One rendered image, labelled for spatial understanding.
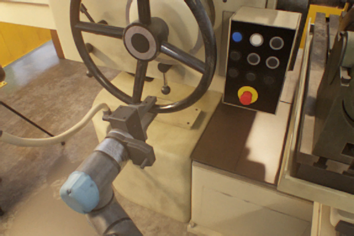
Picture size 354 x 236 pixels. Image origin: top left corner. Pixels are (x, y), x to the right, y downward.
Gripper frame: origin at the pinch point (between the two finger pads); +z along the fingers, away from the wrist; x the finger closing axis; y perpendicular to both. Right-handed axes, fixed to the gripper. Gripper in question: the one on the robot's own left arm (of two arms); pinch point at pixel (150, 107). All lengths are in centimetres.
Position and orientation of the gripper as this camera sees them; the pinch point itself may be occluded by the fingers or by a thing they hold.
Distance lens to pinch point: 72.1
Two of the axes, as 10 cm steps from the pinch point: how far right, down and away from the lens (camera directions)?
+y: -9.0, -1.7, 3.9
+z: 4.1, -6.0, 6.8
